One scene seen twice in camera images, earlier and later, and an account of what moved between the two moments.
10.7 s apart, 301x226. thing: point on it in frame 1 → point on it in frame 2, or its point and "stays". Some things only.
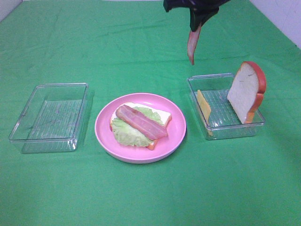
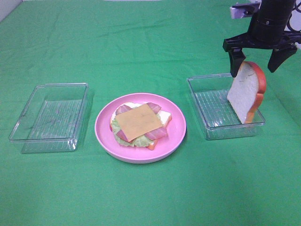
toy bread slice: x=246 y=93 stays
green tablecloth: x=121 y=47 stays
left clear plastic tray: x=51 y=121 stays
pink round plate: x=166 y=145 stays
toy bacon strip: x=192 y=43 → x=160 y=133
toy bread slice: x=165 y=116 stays
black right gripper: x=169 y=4 → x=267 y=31
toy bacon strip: x=138 y=120 → x=120 y=110
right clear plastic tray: x=219 y=119 stays
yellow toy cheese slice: x=206 y=110 → x=138 y=122
